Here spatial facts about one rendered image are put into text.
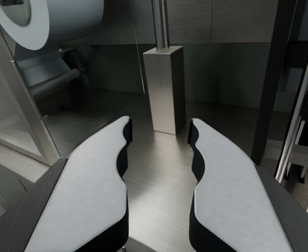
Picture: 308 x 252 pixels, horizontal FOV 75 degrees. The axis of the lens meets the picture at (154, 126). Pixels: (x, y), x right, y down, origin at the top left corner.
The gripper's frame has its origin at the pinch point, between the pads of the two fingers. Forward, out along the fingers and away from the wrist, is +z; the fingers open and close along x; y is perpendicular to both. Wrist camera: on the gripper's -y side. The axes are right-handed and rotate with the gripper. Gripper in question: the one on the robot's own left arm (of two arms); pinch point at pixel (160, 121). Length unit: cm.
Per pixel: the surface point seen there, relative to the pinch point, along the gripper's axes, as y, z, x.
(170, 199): 33.4, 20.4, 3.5
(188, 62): 15, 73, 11
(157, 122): 30, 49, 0
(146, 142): 34, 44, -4
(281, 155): 15.5, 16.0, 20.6
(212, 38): 6, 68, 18
